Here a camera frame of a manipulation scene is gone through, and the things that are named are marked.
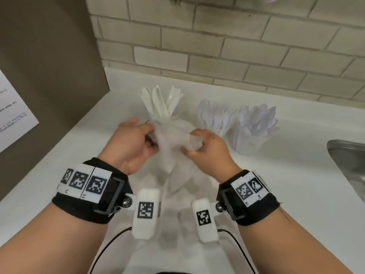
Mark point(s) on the person's right hand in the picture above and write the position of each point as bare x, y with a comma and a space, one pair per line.
214, 156

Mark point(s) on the person's left hand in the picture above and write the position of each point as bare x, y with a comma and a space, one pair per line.
125, 148

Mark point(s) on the bunch of white plastic forks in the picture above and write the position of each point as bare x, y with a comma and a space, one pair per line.
216, 114

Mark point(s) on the clear zip bag black zipper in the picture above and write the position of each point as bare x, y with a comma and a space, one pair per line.
171, 139

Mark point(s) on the bunch of white plastic spoons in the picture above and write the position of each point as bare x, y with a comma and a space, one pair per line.
259, 116

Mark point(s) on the person's right forearm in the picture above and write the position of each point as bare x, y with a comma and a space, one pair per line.
285, 248

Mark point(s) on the person's left forearm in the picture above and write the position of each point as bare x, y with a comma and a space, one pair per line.
51, 242

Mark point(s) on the person's black shirt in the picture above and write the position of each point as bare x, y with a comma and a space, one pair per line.
171, 273

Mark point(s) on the white paper notice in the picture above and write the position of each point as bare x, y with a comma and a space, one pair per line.
14, 116

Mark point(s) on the stainless steel sink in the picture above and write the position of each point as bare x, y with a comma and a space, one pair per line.
348, 162

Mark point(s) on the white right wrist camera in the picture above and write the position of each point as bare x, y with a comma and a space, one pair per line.
206, 234

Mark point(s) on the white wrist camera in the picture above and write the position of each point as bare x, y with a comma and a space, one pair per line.
206, 234
145, 229

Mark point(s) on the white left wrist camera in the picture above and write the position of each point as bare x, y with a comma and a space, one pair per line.
145, 229

